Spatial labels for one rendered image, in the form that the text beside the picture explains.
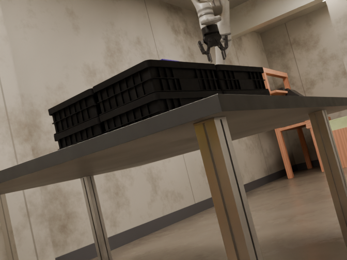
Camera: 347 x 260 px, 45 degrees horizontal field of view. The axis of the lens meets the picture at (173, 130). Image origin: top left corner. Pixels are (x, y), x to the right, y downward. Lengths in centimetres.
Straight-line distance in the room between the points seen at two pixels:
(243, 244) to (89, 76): 350
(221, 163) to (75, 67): 337
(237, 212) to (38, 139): 287
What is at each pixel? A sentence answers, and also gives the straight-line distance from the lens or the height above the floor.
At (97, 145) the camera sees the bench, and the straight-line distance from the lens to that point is 114.
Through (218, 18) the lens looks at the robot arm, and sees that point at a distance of 187.
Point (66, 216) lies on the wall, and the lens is 373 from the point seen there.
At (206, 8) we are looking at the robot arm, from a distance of 193.
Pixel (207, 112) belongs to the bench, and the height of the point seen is 67.
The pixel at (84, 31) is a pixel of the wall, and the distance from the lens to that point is 453.
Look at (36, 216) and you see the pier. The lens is 340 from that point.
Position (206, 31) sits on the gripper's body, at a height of 112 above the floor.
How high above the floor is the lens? 56
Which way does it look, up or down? 6 degrees up
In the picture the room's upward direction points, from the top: 14 degrees counter-clockwise
